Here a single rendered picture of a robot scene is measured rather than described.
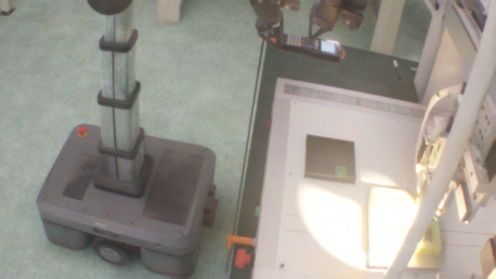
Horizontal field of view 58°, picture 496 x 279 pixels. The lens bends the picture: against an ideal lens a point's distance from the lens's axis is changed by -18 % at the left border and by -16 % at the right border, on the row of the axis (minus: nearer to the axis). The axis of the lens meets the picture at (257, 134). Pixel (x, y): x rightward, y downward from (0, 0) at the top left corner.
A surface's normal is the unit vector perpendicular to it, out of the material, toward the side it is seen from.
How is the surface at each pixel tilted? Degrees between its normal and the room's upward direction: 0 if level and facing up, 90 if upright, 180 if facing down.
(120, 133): 90
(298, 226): 0
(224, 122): 0
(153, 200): 0
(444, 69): 90
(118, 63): 90
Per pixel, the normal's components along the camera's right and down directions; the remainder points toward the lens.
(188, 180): 0.12, -0.75
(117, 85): -0.12, 0.63
